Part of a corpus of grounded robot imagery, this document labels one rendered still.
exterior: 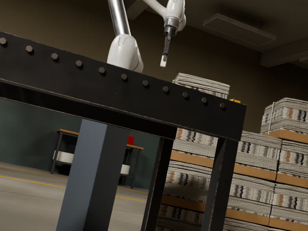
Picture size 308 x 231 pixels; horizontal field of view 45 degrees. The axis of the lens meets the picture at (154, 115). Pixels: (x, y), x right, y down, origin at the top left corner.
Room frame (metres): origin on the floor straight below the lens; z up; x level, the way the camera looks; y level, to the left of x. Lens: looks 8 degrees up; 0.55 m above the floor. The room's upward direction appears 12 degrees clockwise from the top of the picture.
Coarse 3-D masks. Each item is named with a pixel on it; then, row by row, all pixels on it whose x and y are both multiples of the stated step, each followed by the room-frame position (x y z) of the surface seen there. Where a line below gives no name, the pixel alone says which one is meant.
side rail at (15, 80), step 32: (0, 32) 0.91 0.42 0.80; (0, 64) 0.92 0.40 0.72; (32, 64) 0.94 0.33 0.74; (64, 64) 0.97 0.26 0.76; (96, 64) 1.00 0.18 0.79; (64, 96) 0.98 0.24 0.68; (96, 96) 1.00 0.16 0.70; (128, 96) 1.03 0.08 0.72; (160, 96) 1.06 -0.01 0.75; (192, 96) 1.10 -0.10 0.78; (192, 128) 1.11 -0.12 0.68; (224, 128) 1.14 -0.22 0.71
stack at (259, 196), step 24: (192, 144) 1.94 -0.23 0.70; (216, 144) 1.94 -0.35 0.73; (240, 144) 1.95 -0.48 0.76; (264, 144) 1.95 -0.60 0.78; (288, 144) 1.95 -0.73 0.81; (168, 168) 1.94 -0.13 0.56; (192, 168) 1.94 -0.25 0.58; (264, 168) 1.95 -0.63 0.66; (288, 168) 1.95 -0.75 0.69; (168, 192) 1.94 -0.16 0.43; (192, 192) 1.94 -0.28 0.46; (240, 192) 1.94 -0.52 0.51; (264, 192) 1.94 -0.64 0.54; (288, 192) 1.94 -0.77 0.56; (168, 216) 1.95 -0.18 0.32; (192, 216) 1.95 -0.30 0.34; (288, 216) 1.95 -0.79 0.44
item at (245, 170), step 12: (180, 156) 1.94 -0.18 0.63; (192, 156) 1.94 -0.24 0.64; (240, 168) 1.94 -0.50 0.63; (252, 168) 1.94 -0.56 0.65; (276, 180) 1.95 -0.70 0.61; (288, 180) 1.94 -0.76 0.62; (300, 180) 1.94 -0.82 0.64; (180, 204) 1.94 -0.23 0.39; (192, 204) 1.94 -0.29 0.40; (204, 204) 1.94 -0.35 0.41; (228, 216) 1.94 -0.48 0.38; (240, 216) 1.94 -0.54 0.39; (252, 216) 1.94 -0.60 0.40; (264, 216) 1.94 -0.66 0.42; (288, 228) 1.94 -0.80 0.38; (300, 228) 1.94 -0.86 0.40
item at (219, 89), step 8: (176, 80) 2.01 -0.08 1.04; (184, 80) 1.93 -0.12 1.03; (192, 80) 1.93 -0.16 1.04; (200, 80) 1.94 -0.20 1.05; (208, 80) 1.94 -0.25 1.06; (192, 88) 1.94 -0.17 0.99; (200, 88) 1.94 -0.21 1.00; (208, 88) 1.95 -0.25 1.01; (216, 88) 1.94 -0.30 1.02; (224, 88) 1.94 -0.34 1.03; (224, 96) 1.95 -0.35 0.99
